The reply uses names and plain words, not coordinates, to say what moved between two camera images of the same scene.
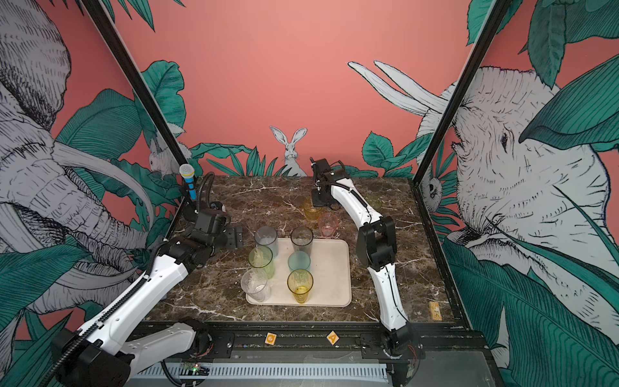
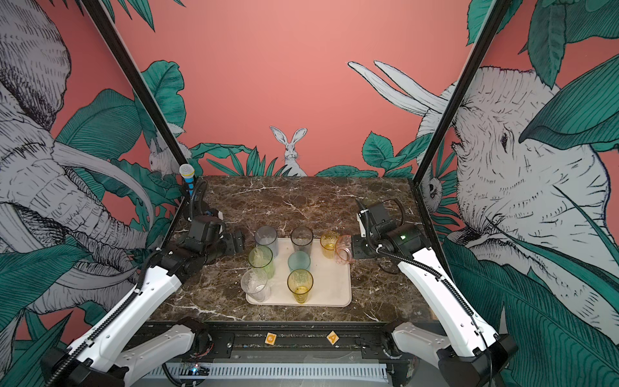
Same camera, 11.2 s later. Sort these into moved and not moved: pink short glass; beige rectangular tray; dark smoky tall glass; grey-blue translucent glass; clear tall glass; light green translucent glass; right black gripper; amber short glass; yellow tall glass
Moved: pink short glass; amber short glass; right black gripper
Not moved: yellow tall glass; light green translucent glass; beige rectangular tray; dark smoky tall glass; grey-blue translucent glass; clear tall glass
